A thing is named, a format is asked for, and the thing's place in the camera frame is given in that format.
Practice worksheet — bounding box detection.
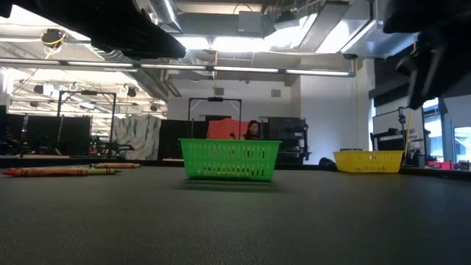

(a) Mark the yellow plastic basket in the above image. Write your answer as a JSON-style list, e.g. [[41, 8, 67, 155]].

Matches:
[[333, 149, 405, 174]]

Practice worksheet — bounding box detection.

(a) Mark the red box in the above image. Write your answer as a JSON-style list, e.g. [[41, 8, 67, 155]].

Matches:
[[426, 160, 456, 170]]

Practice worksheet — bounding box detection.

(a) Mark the green crayon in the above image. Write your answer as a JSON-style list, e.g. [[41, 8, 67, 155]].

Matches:
[[73, 167, 122, 176]]

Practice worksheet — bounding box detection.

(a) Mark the black equipment rack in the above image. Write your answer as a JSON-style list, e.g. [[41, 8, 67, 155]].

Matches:
[[266, 116, 310, 165]]

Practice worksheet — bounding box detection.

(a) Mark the long ceiling light strip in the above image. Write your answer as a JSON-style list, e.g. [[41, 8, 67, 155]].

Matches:
[[0, 57, 355, 77]]

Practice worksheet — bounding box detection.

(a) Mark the orange crayon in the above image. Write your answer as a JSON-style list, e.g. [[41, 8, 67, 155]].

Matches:
[[89, 163, 141, 170]]

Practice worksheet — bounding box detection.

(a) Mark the person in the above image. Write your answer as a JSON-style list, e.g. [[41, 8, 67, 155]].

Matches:
[[242, 119, 261, 141]]

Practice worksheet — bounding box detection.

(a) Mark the orange board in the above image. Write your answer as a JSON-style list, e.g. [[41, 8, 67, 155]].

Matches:
[[205, 117, 251, 140]]

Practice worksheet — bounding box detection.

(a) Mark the blue white patterned sheet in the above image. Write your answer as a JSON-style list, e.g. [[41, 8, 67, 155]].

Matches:
[[112, 114, 162, 161]]

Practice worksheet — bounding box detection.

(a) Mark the green plastic basket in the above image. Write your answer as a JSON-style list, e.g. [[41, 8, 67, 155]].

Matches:
[[179, 138, 283, 183]]

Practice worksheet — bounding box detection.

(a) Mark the silver ventilation duct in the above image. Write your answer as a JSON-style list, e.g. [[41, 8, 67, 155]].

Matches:
[[135, 0, 185, 34]]

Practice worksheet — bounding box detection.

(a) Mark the black partition panel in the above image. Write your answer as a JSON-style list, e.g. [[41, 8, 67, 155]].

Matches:
[[0, 113, 93, 155], [157, 119, 207, 160]]

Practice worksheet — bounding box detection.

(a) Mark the black gantry frame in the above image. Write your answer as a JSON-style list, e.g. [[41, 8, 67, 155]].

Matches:
[[57, 90, 117, 155], [187, 96, 243, 140]]

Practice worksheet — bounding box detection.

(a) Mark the red-orange crayon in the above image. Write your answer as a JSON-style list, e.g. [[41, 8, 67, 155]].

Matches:
[[1, 167, 90, 178]]

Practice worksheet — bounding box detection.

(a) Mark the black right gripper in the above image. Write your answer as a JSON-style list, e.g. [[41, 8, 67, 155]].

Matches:
[[397, 21, 471, 110]]

